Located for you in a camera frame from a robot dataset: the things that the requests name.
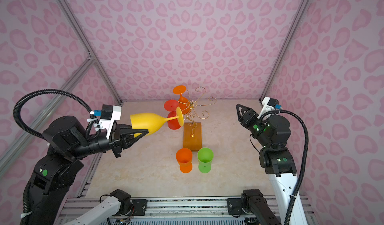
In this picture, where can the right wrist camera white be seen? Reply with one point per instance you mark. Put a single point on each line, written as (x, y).
(269, 104)

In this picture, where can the aluminium frame right post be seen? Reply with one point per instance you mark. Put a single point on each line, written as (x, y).
(295, 24)

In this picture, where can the wooden rack base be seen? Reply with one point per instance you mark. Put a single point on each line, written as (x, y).
(192, 139)

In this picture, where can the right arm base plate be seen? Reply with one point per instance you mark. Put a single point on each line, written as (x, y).
(237, 207)

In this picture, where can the yellow wine glass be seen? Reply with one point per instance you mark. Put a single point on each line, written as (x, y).
(153, 122)

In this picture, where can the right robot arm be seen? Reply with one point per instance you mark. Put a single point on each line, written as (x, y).
(272, 131)

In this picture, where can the gold wire glass rack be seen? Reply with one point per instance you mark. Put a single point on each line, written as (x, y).
(191, 106)

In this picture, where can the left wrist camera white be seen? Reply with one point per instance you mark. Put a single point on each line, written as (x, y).
(105, 118)

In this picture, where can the aluminium frame post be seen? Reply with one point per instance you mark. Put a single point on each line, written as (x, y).
(84, 40)
(295, 24)

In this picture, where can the red wine glass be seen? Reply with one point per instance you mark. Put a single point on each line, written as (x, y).
(171, 107)

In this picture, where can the aluminium mounting rail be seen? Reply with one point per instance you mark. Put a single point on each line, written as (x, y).
(178, 211)

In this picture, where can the green wine glass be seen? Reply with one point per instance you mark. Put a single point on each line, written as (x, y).
(205, 157)

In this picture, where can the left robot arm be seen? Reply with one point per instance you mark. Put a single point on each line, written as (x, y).
(54, 174)

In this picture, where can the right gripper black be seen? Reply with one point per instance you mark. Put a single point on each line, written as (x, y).
(244, 120)

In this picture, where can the aluminium frame left post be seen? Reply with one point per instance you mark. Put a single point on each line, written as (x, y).
(84, 40)

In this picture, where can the orange wine glass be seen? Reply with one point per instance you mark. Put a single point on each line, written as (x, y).
(184, 158)
(181, 97)

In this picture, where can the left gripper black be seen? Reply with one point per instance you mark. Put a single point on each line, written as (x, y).
(124, 136)

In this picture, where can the aluminium frame diagonal strut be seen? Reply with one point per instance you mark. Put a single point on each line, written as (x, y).
(19, 144)

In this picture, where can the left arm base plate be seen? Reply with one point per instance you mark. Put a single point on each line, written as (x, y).
(136, 207)

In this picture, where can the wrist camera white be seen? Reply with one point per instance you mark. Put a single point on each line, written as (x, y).
(105, 118)
(269, 104)

